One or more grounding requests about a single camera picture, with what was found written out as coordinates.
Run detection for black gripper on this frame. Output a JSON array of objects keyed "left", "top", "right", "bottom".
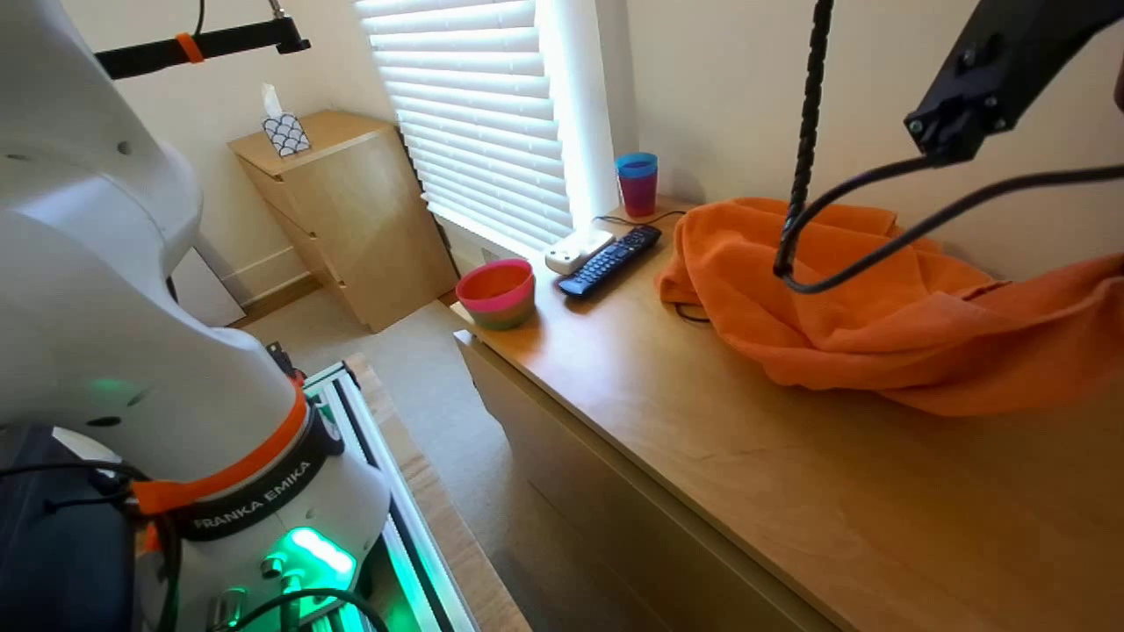
[{"left": 906, "top": 0, "right": 1124, "bottom": 164}]

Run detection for orange fleece towel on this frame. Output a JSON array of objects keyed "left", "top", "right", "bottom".
[{"left": 659, "top": 198, "right": 1124, "bottom": 419}]

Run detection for light wooden cabinet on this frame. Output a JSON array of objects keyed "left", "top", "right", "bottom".
[{"left": 459, "top": 214, "right": 1124, "bottom": 632}]

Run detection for small wooden side cabinet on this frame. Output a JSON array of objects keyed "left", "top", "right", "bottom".
[{"left": 230, "top": 113, "right": 456, "bottom": 331}]

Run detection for stacked blue and pink cups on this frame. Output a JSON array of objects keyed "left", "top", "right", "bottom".
[{"left": 619, "top": 150, "right": 655, "bottom": 218}]

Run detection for black TV remote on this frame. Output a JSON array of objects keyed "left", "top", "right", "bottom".
[{"left": 556, "top": 223, "right": 659, "bottom": 298}]

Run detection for white remote control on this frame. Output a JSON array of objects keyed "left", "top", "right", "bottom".
[{"left": 543, "top": 227, "right": 610, "bottom": 277}]

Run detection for white window blinds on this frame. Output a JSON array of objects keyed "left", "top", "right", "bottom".
[{"left": 354, "top": 0, "right": 571, "bottom": 254}]

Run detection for pink and green bowl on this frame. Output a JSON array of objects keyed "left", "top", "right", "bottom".
[{"left": 456, "top": 260, "right": 535, "bottom": 331}]

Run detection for patterned tissue box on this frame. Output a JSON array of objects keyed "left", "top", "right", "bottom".
[{"left": 258, "top": 85, "right": 309, "bottom": 158}]

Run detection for black braided hose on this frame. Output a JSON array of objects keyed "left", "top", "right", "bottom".
[{"left": 778, "top": 0, "right": 839, "bottom": 257}]

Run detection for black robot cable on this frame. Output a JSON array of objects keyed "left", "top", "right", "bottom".
[{"left": 770, "top": 156, "right": 1124, "bottom": 298}]

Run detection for black camera boom pole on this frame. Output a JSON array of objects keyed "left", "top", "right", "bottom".
[{"left": 99, "top": 0, "right": 309, "bottom": 82}]

